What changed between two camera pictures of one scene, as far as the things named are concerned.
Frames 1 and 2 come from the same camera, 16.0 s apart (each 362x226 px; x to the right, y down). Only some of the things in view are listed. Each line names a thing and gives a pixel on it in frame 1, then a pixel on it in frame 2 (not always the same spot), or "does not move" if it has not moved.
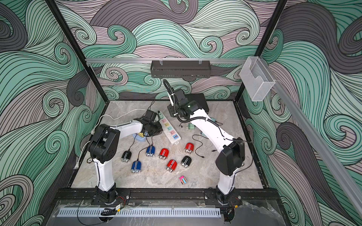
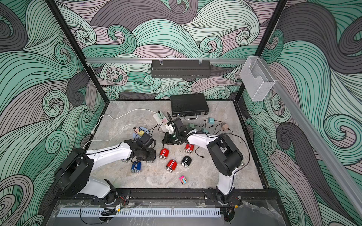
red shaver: [171, 165] does not move
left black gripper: [160, 129] to [152, 157]
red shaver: [189, 148] does not move
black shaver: [186, 161] does not move
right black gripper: [170, 108] to [167, 137]
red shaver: [163, 154] does not move
